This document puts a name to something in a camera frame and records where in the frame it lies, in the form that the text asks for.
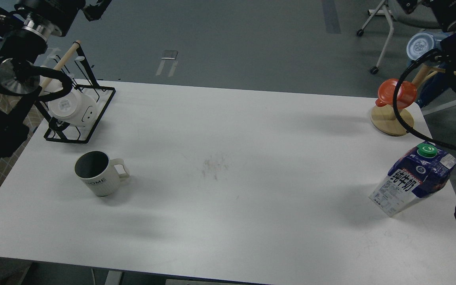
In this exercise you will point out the blue milk carton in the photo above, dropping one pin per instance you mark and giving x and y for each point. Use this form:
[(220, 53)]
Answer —
[(419, 174)]

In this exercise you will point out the white HOME mug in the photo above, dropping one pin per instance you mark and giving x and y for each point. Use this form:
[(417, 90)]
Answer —
[(102, 175)]

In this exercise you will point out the wooden mug tree stand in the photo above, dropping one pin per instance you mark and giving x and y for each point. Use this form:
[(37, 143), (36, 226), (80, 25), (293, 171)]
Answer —
[(383, 116)]

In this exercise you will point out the black wire cup rack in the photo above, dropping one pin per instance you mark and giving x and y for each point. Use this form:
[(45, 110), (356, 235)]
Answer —
[(74, 64)]

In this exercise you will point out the white smiley cup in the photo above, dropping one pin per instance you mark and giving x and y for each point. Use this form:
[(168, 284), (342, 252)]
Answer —
[(75, 108)]

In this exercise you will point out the blue plastic cup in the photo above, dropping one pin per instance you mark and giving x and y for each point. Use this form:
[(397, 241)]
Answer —
[(422, 42)]

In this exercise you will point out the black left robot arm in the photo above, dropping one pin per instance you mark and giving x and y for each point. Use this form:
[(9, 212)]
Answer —
[(24, 33)]

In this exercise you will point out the silver floor bracket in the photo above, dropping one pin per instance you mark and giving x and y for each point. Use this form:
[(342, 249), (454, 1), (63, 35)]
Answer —
[(169, 57)]

